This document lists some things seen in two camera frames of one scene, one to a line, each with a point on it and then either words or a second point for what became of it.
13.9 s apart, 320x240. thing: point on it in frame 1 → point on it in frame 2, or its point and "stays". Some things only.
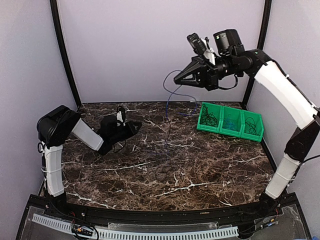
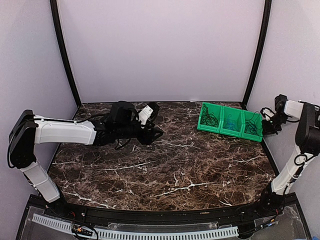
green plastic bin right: (251, 127) stays
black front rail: (193, 216) stays
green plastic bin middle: (231, 121) stays
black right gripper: (206, 74) → (266, 130)
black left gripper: (131, 124) → (148, 138)
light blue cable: (229, 123) stays
